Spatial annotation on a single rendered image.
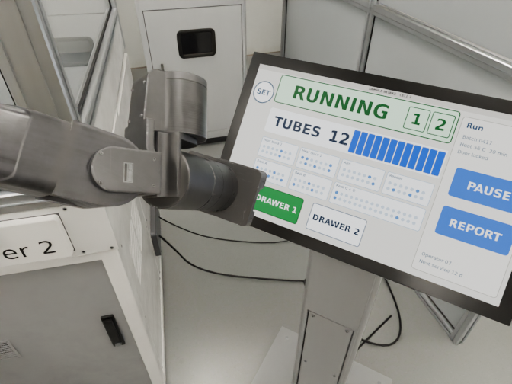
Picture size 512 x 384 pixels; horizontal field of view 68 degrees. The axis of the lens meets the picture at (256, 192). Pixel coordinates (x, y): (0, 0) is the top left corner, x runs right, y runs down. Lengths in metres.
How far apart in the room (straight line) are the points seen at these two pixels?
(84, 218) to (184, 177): 0.53
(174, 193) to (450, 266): 0.44
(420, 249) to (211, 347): 1.16
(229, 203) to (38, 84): 0.40
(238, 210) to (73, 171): 0.19
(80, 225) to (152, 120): 0.56
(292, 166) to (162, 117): 0.35
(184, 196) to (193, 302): 1.44
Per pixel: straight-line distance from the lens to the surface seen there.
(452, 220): 0.64
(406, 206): 0.63
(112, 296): 1.07
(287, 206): 0.66
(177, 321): 1.72
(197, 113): 0.36
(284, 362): 1.57
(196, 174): 0.35
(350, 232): 0.64
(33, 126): 0.31
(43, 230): 0.87
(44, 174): 0.30
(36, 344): 1.26
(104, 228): 0.87
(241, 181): 0.43
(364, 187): 0.64
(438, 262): 0.64
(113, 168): 0.31
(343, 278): 0.85
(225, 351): 1.63
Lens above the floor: 1.44
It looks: 40 degrees down
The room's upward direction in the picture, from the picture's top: straight up
